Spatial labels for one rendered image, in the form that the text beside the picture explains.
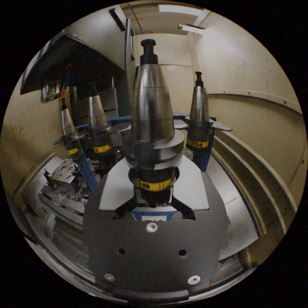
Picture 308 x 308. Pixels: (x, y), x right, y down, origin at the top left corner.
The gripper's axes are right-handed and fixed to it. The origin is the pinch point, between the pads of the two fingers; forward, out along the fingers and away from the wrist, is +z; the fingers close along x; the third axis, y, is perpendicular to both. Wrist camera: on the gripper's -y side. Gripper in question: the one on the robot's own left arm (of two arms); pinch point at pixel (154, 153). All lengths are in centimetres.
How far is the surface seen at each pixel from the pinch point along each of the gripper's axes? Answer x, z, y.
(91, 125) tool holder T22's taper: -13.0, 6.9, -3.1
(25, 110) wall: -155, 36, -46
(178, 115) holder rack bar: 5.6, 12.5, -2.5
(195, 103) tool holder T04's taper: 7.9, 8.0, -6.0
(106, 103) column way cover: -39, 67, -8
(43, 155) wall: -154, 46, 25
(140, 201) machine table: -7.0, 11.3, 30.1
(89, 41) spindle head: -22.0, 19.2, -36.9
